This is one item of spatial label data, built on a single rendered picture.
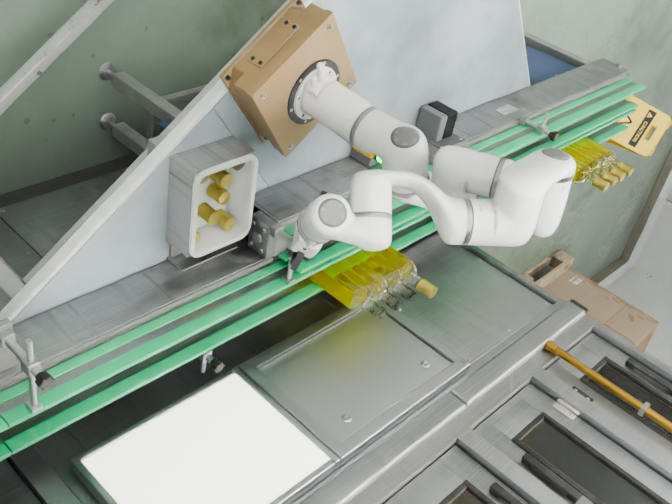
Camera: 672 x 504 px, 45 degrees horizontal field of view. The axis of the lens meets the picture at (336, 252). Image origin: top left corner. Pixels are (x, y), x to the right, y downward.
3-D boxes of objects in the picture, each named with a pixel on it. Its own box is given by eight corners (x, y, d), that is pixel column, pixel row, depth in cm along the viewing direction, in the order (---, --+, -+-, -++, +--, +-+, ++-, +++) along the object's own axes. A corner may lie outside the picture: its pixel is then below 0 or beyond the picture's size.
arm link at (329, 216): (397, 194, 141) (397, 249, 140) (380, 204, 151) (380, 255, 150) (311, 190, 138) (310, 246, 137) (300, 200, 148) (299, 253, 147)
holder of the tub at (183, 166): (164, 259, 186) (186, 277, 182) (169, 155, 170) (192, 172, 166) (223, 234, 197) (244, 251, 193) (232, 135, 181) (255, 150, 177)
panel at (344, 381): (69, 468, 162) (174, 590, 145) (69, 459, 160) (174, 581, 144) (369, 298, 220) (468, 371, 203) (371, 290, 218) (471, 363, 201)
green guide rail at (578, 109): (281, 232, 190) (305, 249, 186) (282, 228, 190) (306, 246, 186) (626, 79, 303) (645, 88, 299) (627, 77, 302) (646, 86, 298)
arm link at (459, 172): (505, 146, 160) (497, 196, 174) (391, 117, 167) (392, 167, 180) (491, 182, 156) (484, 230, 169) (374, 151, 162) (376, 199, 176)
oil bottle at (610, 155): (553, 144, 285) (624, 182, 271) (558, 130, 282) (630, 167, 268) (561, 140, 288) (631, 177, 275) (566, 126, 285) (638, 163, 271)
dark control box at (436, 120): (413, 130, 236) (435, 142, 232) (419, 105, 232) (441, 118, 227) (430, 123, 242) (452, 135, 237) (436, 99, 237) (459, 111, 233)
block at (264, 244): (244, 246, 195) (264, 261, 191) (248, 214, 189) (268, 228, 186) (256, 241, 197) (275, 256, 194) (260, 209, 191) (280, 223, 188)
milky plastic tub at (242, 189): (166, 242, 183) (190, 262, 178) (170, 155, 169) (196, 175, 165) (226, 217, 194) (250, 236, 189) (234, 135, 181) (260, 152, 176)
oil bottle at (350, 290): (296, 270, 204) (357, 316, 194) (299, 252, 201) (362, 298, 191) (312, 262, 208) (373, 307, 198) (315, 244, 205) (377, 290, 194)
